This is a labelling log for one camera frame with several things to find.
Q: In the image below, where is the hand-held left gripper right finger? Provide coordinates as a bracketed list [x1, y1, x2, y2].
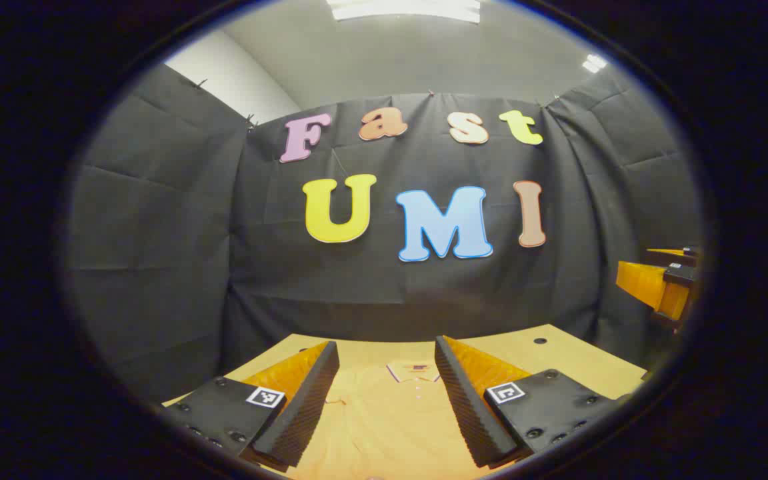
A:
[433, 335, 631, 469]

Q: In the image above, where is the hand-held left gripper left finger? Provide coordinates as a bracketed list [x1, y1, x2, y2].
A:
[157, 340, 341, 474]

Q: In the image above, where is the orange T-shirt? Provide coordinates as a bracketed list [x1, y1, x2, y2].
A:
[287, 360, 491, 480]

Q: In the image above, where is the long ceiling light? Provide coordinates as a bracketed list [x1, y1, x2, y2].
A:
[326, 0, 481, 24]

